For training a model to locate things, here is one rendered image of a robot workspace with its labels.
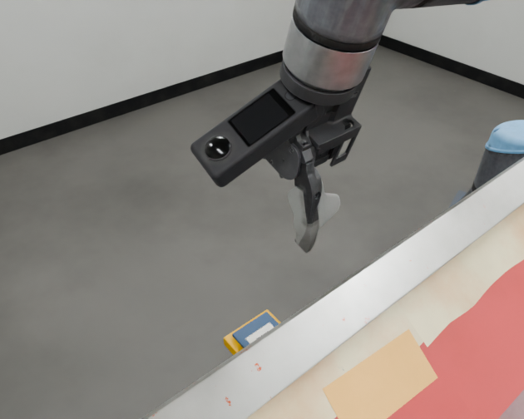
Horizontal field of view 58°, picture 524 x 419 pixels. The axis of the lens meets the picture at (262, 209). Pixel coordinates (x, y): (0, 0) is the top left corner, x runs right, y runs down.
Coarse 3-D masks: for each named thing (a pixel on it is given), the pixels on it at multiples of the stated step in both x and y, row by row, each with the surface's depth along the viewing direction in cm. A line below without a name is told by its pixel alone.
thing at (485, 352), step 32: (512, 288) 49; (480, 320) 46; (512, 320) 48; (448, 352) 44; (480, 352) 45; (512, 352) 46; (480, 384) 44; (512, 384) 45; (480, 416) 42; (512, 416) 43
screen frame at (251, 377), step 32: (480, 192) 48; (512, 192) 50; (448, 224) 45; (480, 224) 47; (384, 256) 41; (416, 256) 42; (448, 256) 44; (352, 288) 39; (384, 288) 40; (288, 320) 36; (320, 320) 37; (352, 320) 38; (256, 352) 34; (288, 352) 35; (320, 352) 36; (192, 384) 34; (224, 384) 33; (256, 384) 33; (288, 384) 34; (160, 416) 30; (192, 416) 31; (224, 416) 32
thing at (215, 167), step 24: (264, 96) 43; (288, 96) 43; (240, 120) 43; (264, 120) 42; (288, 120) 42; (312, 120) 43; (192, 144) 43; (216, 144) 42; (240, 144) 42; (264, 144) 42; (216, 168) 42; (240, 168) 43
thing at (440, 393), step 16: (432, 384) 42; (448, 384) 42; (416, 400) 41; (432, 400) 41; (448, 400) 42; (400, 416) 40; (416, 416) 40; (432, 416) 41; (448, 416) 41; (464, 416) 42
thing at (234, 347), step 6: (264, 312) 112; (252, 318) 110; (276, 318) 110; (228, 336) 107; (228, 342) 105; (234, 342) 105; (228, 348) 107; (234, 348) 104; (240, 348) 104; (234, 354) 105
